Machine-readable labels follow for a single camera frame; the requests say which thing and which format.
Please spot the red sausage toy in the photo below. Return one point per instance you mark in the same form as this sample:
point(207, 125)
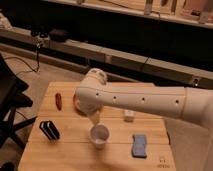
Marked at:
point(58, 101)

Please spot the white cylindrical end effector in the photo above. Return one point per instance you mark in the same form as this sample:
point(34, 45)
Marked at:
point(94, 118)

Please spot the black office chair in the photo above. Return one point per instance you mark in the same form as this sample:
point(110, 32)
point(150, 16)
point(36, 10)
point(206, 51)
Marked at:
point(12, 97)

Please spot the white plastic bottle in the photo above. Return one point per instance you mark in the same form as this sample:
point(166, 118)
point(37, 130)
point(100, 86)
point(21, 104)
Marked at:
point(128, 116)

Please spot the black and white eraser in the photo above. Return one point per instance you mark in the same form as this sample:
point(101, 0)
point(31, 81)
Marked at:
point(49, 129)

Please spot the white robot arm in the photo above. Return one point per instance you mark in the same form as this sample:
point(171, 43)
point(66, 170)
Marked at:
point(193, 105)

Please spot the black power adapter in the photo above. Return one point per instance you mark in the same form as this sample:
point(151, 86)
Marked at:
point(58, 35)

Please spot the orange round plate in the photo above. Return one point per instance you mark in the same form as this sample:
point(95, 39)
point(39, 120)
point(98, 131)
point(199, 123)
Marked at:
point(76, 103)

